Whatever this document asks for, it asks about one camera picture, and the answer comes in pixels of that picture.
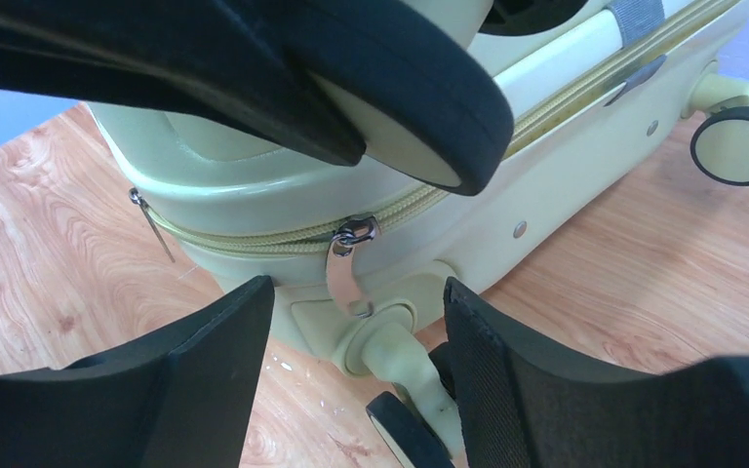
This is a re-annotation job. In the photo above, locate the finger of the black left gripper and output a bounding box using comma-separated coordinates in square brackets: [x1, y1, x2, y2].
[0, 1, 365, 166]

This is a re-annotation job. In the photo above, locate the cream suitcase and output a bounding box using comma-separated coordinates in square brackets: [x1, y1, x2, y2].
[89, 1, 749, 467]

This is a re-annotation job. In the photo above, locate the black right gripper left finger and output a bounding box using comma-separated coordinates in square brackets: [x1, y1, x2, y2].
[0, 276, 275, 467]

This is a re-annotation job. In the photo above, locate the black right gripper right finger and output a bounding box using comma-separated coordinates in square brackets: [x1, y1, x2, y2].
[444, 278, 749, 467]

